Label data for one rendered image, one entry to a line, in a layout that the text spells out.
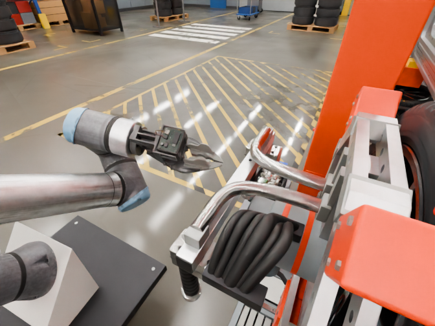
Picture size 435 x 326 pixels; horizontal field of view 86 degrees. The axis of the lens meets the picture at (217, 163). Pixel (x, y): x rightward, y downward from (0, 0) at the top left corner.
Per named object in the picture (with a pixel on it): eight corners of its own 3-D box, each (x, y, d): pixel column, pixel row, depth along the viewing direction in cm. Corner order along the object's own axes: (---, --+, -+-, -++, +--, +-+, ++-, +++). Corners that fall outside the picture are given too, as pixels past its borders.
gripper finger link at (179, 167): (198, 175, 55) (162, 166, 55) (198, 177, 56) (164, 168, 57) (203, 157, 56) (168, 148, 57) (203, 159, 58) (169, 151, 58)
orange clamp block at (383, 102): (391, 132, 46) (404, 91, 47) (348, 123, 49) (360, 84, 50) (380, 141, 53) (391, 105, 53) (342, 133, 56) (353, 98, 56)
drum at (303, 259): (327, 304, 48) (351, 270, 39) (233, 259, 56) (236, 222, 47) (334, 249, 58) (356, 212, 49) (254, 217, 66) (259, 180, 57)
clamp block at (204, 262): (215, 288, 39) (215, 273, 36) (171, 264, 42) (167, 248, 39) (228, 262, 43) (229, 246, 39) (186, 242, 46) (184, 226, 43)
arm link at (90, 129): (90, 117, 64) (68, 97, 54) (133, 128, 63) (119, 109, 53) (75, 149, 61) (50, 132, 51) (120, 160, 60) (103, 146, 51)
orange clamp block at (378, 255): (402, 310, 23) (467, 345, 15) (320, 273, 26) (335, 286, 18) (417, 240, 25) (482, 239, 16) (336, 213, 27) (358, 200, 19)
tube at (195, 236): (309, 305, 30) (336, 263, 23) (184, 243, 37) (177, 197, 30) (328, 210, 42) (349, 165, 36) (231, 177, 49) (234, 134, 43)
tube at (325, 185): (329, 202, 44) (349, 157, 37) (235, 171, 51) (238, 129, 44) (339, 153, 56) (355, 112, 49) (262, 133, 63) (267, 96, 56)
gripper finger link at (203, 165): (220, 169, 51) (179, 159, 51) (219, 176, 57) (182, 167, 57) (223, 156, 52) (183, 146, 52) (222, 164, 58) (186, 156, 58)
